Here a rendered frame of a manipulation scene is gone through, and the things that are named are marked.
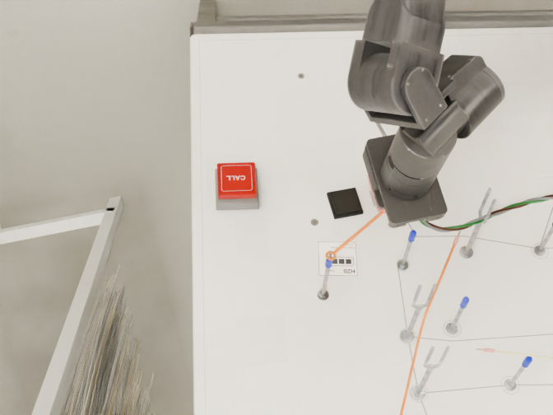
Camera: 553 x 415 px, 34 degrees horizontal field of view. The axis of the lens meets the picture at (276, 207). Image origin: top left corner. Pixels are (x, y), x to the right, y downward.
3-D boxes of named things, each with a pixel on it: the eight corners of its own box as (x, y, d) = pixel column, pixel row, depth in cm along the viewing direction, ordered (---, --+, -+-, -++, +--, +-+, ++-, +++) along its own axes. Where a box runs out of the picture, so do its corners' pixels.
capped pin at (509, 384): (501, 380, 107) (521, 353, 99) (513, 377, 107) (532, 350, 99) (506, 392, 106) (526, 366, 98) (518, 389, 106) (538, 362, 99)
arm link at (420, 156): (389, 127, 86) (435, 165, 85) (434, 82, 88) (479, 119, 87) (377, 158, 92) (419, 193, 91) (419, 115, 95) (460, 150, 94)
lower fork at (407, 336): (400, 343, 109) (420, 292, 96) (397, 329, 109) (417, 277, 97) (416, 342, 109) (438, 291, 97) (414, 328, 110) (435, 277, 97)
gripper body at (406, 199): (417, 136, 101) (433, 104, 94) (444, 219, 97) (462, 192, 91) (362, 146, 100) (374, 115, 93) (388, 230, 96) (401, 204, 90)
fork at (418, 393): (410, 401, 105) (432, 355, 93) (408, 386, 106) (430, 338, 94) (427, 400, 105) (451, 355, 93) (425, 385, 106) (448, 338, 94)
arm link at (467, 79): (341, 77, 88) (400, 82, 81) (415, 8, 92) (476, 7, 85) (392, 169, 94) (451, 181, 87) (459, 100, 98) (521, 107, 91)
